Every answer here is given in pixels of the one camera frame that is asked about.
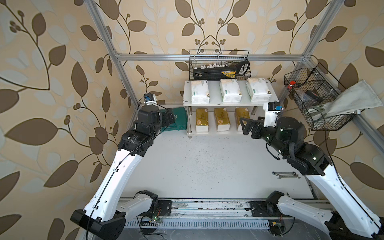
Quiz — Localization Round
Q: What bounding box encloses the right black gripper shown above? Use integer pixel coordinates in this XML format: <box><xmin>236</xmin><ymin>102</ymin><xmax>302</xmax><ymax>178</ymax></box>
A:
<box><xmin>241</xmin><ymin>115</ymin><xmax>289</xmax><ymax>157</ymax></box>

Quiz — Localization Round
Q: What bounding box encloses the gold tissue pack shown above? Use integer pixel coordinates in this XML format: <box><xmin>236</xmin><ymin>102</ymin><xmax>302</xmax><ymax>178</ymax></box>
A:
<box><xmin>214</xmin><ymin>108</ymin><xmax>231</xmax><ymax>132</ymax></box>
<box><xmin>235</xmin><ymin>108</ymin><xmax>250</xmax><ymax>132</ymax></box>
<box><xmin>196</xmin><ymin>109</ymin><xmax>209</xmax><ymax>133</ymax></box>

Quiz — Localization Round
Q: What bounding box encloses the white tissue pack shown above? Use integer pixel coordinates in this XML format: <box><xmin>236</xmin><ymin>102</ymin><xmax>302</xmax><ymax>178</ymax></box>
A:
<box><xmin>220</xmin><ymin>79</ymin><xmax>242</xmax><ymax>104</ymax></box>
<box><xmin>191</xmin><ymin>80</ymin><xmax>210</xmax><ymax>105</ymax></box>
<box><xmin>246</xmin><ymin>78</ymin><xmax>272</xmax><ymax>102</ymax></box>

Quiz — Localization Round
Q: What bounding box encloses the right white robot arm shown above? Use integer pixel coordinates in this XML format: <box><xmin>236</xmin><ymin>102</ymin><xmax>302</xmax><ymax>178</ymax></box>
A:
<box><xmin>240</xmin><ymin>117</ymin><xmax>384</xmax><ymax>240</ymax></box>

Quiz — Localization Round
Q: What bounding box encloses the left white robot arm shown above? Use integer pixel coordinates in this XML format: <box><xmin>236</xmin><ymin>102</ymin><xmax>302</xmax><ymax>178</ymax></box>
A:
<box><xmin>71</xmin><ymin>104</ymin><xmax>175</xmax><ymax>240</ymax></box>

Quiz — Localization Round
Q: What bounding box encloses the white two-tier shelf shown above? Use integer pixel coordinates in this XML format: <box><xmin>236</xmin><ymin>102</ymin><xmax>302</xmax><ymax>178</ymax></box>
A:
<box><xmin>183</xmin><ymin>81</ymin><xmax>264</xmax><ymax>138</ymax></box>

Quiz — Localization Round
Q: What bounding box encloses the green plastic tool case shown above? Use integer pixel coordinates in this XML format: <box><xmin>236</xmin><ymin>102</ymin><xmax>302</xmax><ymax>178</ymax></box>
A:
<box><xmin>161</xmin><ymin>107</ymin><xmax>188</xmax><ymax>131</ymax></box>

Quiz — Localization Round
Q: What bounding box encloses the silver wrench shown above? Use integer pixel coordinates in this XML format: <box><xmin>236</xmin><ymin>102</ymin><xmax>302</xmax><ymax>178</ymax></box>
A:
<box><xmin>272</xmin><ymin>172</ymin><xmax>301</xmax><ymax>179</ymax></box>

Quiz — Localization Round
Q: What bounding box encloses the black yellow tool box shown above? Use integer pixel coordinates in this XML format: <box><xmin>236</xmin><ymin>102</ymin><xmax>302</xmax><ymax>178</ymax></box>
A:
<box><xmin>190</xmin><ymin>61</ymin><xmax>251</xmax><ymax>81</ymax></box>

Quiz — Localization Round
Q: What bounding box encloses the white cloth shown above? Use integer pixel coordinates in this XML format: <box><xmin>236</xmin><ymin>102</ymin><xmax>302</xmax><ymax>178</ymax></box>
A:
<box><xmin>322</xmin><ymin>80</ymin><xmax>384</xmax><ymax>117</ymax></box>

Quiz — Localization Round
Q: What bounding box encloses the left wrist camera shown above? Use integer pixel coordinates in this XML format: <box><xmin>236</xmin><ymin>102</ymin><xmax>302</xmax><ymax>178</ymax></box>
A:
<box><xmin>144</xmin><ymin>93</ymin><xmax>157</xmax><ymax>105</ymax></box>

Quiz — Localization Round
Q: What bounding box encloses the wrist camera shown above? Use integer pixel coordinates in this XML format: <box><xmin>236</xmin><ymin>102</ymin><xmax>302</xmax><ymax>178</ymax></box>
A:
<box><xmin>144</xmin><ymin>93</ymin><xmax>157</xmax><ymax>105</ymax></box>
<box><xmin>263</xmin><ymin>102</ymin><xmax>283</xmax><ymax>128</ymax></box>

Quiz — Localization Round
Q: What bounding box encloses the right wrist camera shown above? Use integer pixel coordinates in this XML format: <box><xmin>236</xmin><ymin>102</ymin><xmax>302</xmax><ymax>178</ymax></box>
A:
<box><xmin>263</xmin><ymin>102</ymin><xmax>283</xmax><ymax>128</ymax></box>

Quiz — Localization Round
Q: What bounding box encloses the back black wire basket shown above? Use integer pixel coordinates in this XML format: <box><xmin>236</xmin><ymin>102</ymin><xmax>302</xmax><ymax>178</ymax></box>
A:
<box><xmin>189</xmin><ymin>49</ymin><xmax>249</xmax><ymax>79</ymax></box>

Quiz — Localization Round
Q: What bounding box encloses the side black wire basket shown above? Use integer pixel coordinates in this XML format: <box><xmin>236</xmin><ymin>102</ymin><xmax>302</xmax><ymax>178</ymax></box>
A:
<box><xmin>284</xmin><ymin>63</ymin><xmax>360</xmax><ymax>131</ymax></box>

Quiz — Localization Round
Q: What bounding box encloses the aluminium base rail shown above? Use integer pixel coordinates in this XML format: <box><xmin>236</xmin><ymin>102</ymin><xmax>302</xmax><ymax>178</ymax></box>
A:
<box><xmin>113</xmin><ymin>197</ymin><xmax>337</xmax><ymax>221</ymax></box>

